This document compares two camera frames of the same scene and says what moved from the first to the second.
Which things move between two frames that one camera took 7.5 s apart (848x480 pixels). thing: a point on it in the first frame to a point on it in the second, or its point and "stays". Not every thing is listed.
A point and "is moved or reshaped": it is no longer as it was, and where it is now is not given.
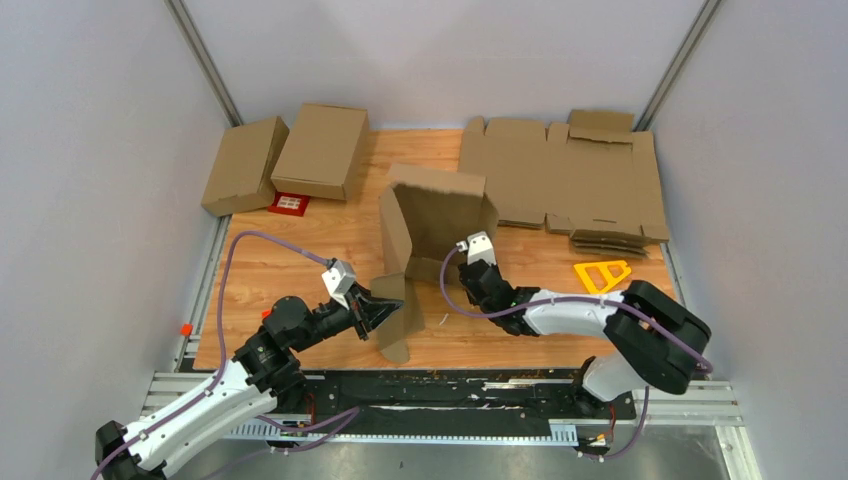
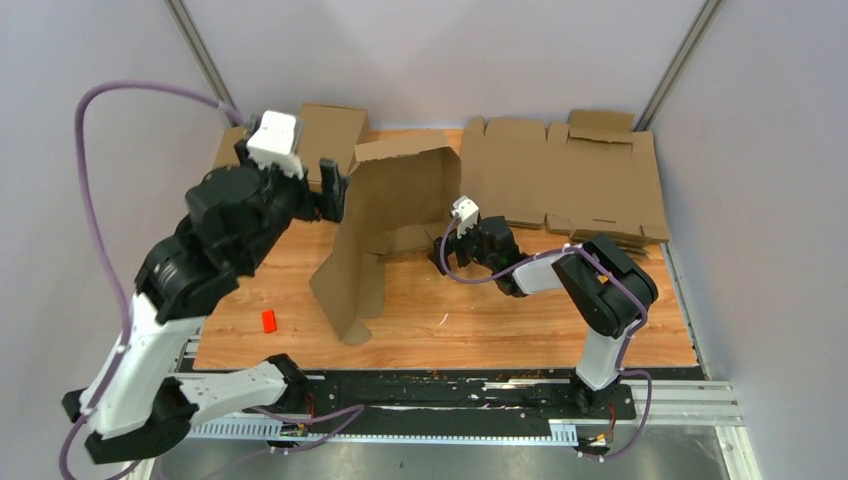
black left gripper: x=368 y=309 to x=330 y=202
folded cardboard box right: x=327 y=148 stays
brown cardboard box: x=428 y=219 is moved or reshaped
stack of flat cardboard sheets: x=593 y=177 stays
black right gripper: x=494 y=268 to x=453 y=244
